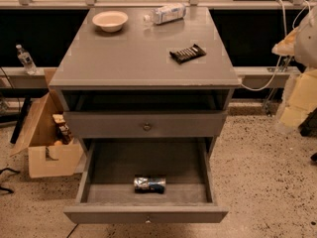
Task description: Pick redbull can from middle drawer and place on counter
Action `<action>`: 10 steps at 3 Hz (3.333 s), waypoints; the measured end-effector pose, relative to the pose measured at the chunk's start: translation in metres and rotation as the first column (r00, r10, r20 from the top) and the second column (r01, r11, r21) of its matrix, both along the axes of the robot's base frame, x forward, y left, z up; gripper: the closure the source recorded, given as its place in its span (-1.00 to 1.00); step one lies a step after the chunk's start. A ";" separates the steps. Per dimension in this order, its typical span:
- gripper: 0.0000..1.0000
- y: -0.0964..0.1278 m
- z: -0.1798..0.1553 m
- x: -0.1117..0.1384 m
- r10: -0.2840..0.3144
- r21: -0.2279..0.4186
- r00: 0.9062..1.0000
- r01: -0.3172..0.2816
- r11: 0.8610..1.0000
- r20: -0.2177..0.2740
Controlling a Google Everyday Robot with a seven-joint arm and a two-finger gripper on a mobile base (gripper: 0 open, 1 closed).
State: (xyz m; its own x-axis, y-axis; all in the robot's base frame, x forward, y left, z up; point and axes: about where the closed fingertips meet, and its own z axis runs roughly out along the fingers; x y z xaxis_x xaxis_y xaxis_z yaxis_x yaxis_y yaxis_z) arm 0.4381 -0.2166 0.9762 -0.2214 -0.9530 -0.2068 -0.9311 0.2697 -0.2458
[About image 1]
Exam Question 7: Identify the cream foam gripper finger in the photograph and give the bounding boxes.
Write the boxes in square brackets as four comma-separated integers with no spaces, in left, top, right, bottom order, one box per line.
[271,28,298,57]
[276,67,317,133]

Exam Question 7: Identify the crushed silver blue redbull can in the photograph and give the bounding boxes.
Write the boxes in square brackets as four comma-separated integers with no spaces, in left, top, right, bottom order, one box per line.
[134,176,165,193]

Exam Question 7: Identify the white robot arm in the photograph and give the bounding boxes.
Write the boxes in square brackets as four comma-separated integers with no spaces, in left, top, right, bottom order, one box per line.
[271,6,317,133]

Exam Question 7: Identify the grey wooden drawer cabinet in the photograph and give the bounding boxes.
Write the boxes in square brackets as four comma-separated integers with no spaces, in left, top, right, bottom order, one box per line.
[49,6,242,224]

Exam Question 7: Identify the open grey bottom drawer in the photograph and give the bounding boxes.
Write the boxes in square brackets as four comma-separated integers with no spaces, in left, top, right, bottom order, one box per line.
[64,138,228,224]

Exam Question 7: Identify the closed grey middle drawer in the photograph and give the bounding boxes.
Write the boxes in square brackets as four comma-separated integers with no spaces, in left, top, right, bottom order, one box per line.
[63,111,227,138]

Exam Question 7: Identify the black snack bar wrapper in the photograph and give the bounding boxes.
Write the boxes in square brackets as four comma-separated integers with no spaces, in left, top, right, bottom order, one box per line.
[169,44,206,64]

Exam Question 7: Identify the clear plastic water bottle lying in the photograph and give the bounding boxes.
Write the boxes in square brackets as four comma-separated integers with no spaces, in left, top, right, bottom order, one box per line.
[144,3,186,25]

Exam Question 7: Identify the white paper bowl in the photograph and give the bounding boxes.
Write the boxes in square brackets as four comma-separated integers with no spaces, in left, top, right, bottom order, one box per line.
[92,11,128,33]

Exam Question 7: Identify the snack items in box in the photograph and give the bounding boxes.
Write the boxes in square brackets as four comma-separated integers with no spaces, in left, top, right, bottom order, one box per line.
[53,114,73,145]

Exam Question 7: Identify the open cardboard box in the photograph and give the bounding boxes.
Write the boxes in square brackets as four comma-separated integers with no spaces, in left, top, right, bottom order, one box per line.
[9,67,85,179]

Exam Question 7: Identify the small upright water bottle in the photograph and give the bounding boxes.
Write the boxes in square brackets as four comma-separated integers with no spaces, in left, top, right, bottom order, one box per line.
[16,45,37,75]

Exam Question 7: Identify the white cable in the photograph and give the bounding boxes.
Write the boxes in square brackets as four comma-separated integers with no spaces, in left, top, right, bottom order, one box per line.
[240,0,313,92]

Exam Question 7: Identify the grey metal rail ledge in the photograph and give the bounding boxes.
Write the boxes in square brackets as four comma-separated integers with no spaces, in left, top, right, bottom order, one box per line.
[0,66,300,89]

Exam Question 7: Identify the black cable on floor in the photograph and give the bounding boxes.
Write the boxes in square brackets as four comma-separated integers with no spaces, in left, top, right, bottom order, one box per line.
[0,167,22,194]

